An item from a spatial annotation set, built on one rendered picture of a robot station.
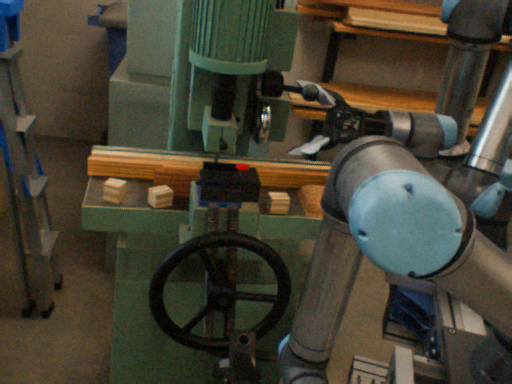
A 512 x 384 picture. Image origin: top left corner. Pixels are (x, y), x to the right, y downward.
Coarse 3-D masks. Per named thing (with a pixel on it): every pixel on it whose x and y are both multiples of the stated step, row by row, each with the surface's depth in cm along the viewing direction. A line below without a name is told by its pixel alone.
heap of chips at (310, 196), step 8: (296, 192) 142; (304, 192) 138; (312, 192) 136; (320, 192) 135; (304, 200) 136; (312, 200) 134; (320, 200) 133; (304, 208) 134; (312, 208) 132; (320, 208) 132; (312, 216) 132; (320, 216) 132
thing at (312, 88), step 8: (264, 80) 145; (272, 80) 144; (280, 80) 145; (264, 88) 145; (272, 88) 144; (280, 88) 134; (288, 88) 126; (296, 88) 119; (304, 88) 109; (312, 88) 109; (272, 96) 147; (304, 96) 110; (312, 96) 109
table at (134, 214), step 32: (96, 192) 128; (128, 192) 130; (288, 192) 142; (96, 224) 124; (128, 224) 125; (160, 224) 126; (288, 224) 131; (320, 224) 132; (192, 256) 120; (224, 256) 121; (256, 256) 122
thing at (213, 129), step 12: (204, 108) 141; (204, 120) 139; (216, 120) 133; (228, 120) 134; (204, 132) 137; (216, 132) 131; (228, 132) 131; (204, 144) 135; (216, 144) 132; (228, 144) 132
